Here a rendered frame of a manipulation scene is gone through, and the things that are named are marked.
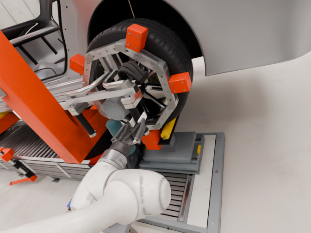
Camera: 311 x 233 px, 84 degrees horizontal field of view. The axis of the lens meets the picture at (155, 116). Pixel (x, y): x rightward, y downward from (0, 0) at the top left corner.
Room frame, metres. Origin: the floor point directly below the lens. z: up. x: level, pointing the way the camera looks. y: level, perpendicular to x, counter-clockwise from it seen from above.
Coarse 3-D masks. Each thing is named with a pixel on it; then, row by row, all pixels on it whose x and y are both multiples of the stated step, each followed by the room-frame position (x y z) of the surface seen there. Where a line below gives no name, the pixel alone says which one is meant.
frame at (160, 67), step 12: (108, 48) 0.90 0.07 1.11; (120, 48) 0.86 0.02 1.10; (96, 60) 1.02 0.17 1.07; (156, 60) 0.83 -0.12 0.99; (84, 72) 1.02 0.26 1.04; (156, 72) 0.79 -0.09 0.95; (168, 72) 0.81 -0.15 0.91; (84, 84) 1.05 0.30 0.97; (168, 84) 0.77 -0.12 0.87; (168, 96) 0.78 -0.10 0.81; (168, 108) 0.79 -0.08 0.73; (120, 120) 1.01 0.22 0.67; (156, 120) 0.90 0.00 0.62
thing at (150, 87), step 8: (120, 56) 1.01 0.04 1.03; (96, 72) 1.10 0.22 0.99; (152, 72) 0.92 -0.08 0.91; (112, 80) 1.24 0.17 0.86; (144, 80) 0.98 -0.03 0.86; (104, 88) 1.15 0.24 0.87; (144, 88) 0.97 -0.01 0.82; (152, 88) 0.94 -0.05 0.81; (160, 88) 0.93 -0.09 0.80; (152, 96) 0.97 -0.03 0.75; (144, 104) 1.00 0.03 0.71; (152, 104) 1.13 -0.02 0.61; (160, 104) 0.94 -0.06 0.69; (152, 112) 1.02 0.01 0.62; (160, 112) 0.94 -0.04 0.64
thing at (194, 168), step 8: (200, 136) 1.10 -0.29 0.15; (200, 144) 1.01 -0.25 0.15; (200, 152) 0.93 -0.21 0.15; (192, 160) 0.88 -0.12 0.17; (200, 160) 0.89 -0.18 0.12; (144, 168) 1.05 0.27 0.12; (152, 168) 1.01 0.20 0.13; (160, 168) 0.97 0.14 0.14; (168, 168) 0.92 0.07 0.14; (176, 168) 0.89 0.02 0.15; (184, 168) 0.85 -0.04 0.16; (192, 168) 0.82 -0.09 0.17
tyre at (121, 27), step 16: (112, 32) 0.97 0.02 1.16; (160, 32) 0.94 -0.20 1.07; (96, 48) 1.04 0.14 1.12; (144, 48) 0.89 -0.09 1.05; (160, 48) 0.85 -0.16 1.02; (176, 48) 0.89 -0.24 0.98; (176, 64) 0.82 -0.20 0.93; (192, 64) 0.98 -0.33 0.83; (192, 80) 0.97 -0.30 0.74; (176, 112) 0.87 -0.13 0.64
